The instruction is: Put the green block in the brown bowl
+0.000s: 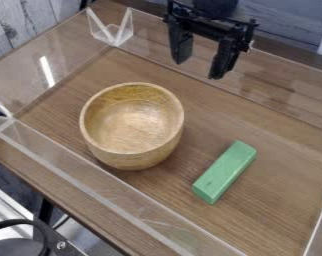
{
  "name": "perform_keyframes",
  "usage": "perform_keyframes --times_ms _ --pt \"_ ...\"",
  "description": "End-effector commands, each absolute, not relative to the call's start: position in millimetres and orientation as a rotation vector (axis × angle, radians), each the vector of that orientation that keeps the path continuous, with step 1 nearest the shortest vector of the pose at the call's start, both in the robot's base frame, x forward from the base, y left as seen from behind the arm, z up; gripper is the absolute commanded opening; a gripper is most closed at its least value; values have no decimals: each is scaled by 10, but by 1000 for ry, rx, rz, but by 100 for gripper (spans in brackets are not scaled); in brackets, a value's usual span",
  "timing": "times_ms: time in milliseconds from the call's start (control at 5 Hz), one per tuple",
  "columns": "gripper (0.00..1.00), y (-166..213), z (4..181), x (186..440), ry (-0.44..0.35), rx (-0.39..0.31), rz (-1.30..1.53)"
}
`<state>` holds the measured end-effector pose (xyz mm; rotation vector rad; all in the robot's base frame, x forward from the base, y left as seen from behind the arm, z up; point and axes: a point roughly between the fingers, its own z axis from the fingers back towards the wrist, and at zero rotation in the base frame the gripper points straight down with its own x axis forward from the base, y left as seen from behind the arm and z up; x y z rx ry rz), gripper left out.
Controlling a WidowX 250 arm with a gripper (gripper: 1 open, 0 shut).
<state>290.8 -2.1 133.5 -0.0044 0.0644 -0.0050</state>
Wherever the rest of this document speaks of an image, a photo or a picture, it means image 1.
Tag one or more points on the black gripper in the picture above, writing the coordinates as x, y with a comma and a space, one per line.
209, 18

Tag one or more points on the green rectangular block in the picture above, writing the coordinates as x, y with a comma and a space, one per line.
224, 172

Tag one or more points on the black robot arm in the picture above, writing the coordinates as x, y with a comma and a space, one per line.
209, 19

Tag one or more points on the brown wooden bowl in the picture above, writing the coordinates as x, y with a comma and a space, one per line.
131, 124

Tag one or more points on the black metal table leg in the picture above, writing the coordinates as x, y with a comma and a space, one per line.
46, 211

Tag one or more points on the clear acrylic corner bracket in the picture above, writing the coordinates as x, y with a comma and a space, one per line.
113, 34

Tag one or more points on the clear acrylic enclosure wall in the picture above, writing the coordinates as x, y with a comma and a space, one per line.
266, 104

